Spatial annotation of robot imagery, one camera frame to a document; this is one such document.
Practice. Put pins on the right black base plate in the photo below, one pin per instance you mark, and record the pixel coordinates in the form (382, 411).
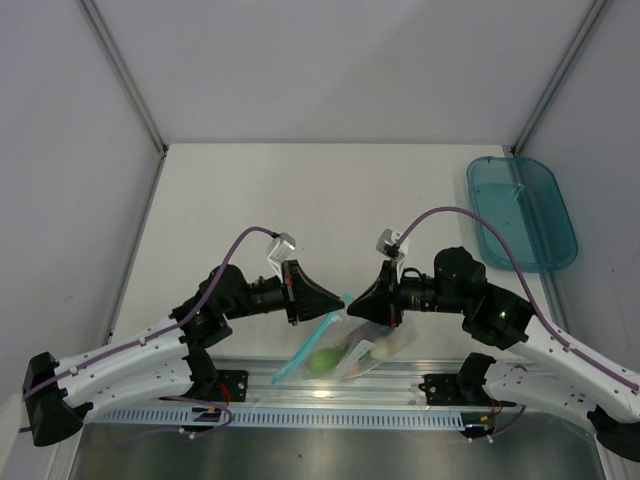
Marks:
(457, 390)

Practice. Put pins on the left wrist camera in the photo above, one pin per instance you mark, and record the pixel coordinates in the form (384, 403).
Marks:
(280, 248)

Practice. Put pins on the teal plastic bin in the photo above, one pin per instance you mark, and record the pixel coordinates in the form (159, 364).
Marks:
(521, 199)

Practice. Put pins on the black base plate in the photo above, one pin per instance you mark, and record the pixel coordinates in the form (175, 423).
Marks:
(231, 386)
(457, 390)

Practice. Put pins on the green cucumber toy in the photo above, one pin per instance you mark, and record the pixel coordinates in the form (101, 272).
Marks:
(323, 361)

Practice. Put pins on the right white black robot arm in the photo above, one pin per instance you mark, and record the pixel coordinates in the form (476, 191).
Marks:
(586, 388)

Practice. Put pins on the left aluminium frame post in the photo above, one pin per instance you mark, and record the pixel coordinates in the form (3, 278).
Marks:
(120, 69)

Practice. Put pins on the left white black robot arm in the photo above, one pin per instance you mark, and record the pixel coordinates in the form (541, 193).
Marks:
(168, 359)

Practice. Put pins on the white slotted cable duct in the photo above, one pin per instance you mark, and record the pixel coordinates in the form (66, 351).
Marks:
(243, 416)

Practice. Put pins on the right aluminium frame post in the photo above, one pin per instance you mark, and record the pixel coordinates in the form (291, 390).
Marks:
(588, 25)

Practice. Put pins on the pink peach toy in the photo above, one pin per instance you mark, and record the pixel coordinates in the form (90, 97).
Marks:
(353, 372)

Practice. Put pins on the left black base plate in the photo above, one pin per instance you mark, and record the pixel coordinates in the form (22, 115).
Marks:
(231, 386)

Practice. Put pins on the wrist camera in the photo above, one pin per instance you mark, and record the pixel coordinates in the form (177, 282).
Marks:
(280, 248)
(394, 247)

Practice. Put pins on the aluminium frame post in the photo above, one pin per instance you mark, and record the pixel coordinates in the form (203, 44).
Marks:
(588, 25)
(120, 69)

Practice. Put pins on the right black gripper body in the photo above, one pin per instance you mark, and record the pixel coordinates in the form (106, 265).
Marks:
(418, 294)

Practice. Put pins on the purple eggplant toy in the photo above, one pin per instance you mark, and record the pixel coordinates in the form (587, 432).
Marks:
(366, 331)

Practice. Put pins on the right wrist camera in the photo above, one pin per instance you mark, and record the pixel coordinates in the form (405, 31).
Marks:
(394, 247)

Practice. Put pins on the aluminium rail beam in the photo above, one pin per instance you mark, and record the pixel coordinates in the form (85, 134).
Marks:
(392, 385)

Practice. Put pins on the clear zip top bag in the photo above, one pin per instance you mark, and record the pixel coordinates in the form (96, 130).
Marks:
(331, 332)

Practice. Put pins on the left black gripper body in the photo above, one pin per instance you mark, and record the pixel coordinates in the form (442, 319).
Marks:
(267, 296)

